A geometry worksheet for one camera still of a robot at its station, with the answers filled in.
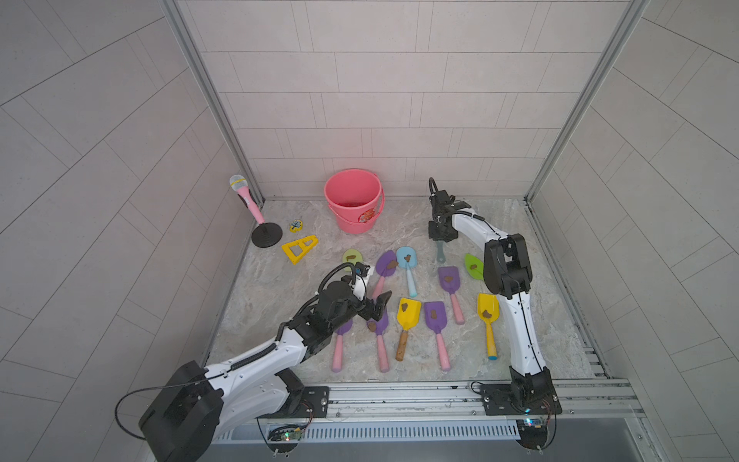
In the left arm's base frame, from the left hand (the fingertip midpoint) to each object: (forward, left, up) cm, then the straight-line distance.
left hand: (382, 285), depth 80 cm
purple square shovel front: (-5, -16, -11) cm, 20 cm away
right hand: (+29, -21, -12) cm, 38 cm away
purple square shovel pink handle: (+7, -23, -11) cm, 26 cm away
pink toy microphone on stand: (+25, +42, -9) cm, 50 cm away
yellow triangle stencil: (+19, +30, -10) cm, 37 cm away
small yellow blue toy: (+29, +32, -10) cm, 44 cm away
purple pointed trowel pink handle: (-17, +12, -9) cm, 23 cm away
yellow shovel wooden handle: (-5, -8, -10) cm, 14 cm away
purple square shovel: (-7, +1, -12) cm, 14 cm away
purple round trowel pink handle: (+13, -1, -10) cm, 17 cm away
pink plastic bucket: (+33, +9, +2) cm, 34 cm away
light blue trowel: (+16, -9, -11) cm, 21 cm away
